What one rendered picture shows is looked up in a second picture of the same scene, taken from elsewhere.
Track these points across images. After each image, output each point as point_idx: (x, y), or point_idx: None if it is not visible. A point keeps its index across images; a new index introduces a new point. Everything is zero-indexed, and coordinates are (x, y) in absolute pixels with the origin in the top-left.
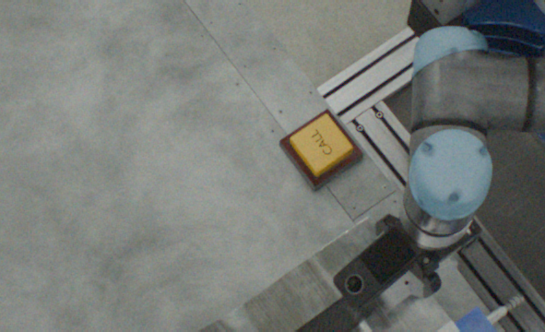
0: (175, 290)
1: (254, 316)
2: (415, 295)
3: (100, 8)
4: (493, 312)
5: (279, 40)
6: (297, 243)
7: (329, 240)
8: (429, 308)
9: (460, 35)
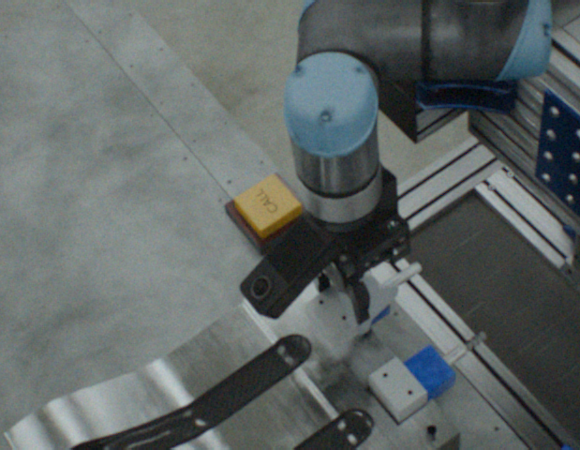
0: (105, 361)
1: (176, 367)
2: (352, 328)
3: (48, 97)
4: (450, 352)
5: None
6: None
7: None
8: (375, 351)
9: None
